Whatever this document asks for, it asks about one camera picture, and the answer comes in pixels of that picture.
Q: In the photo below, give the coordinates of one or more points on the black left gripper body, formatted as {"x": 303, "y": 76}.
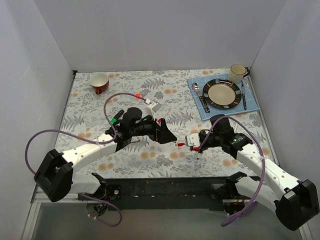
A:
{"x": 158, "y": 130}

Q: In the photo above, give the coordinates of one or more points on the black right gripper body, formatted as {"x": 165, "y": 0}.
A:
{"x": 200, "y": 142}

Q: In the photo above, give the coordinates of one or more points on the red capped white marker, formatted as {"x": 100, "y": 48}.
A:
{"x": 180, "y": 144}

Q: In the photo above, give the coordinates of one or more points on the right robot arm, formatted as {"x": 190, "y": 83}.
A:
{"x": 293, "y": 201}

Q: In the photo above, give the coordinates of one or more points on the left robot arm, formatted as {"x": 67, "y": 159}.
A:
{"x": 55, "y": 174}

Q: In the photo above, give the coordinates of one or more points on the green capped black highlighter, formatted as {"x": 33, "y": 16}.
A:
{"x": 117, "y": 116}

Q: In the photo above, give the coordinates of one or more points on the black rimmed beige plate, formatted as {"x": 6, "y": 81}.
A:
{"x": 222, "y": 94}

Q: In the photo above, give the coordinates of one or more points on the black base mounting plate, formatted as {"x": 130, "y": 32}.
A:
{"x": 167, "y": 193}

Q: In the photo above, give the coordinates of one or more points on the red ceramic cup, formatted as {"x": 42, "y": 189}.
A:
{"x": 100, "y": 82}

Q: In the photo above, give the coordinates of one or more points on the cream enamel mug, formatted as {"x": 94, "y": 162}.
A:
{"x": 237, "y": 72}

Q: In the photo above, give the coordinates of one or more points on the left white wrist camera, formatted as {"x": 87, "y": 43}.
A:
{"x": 152, "y": 107}

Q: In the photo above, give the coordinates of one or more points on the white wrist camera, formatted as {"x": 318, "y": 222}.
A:
{"x": 193, "y": 140}
{"x": 152, "y": 107}

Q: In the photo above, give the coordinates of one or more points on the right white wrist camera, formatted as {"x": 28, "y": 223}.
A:
{"x": 193, "y": 140}

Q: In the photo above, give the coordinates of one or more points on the steel fork patterned handle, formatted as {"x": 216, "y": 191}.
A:
{"x": 204, "y": 104}

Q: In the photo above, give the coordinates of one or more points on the steel spoon patterned handle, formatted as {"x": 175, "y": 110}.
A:
{"x": 196, "y": 89}

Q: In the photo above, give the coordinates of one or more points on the steel knife patterned handle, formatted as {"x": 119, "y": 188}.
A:
{"x": 243, "y": 91}

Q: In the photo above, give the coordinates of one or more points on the aluminium frame rail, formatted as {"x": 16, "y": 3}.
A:
{"x": 40, "y": 197}

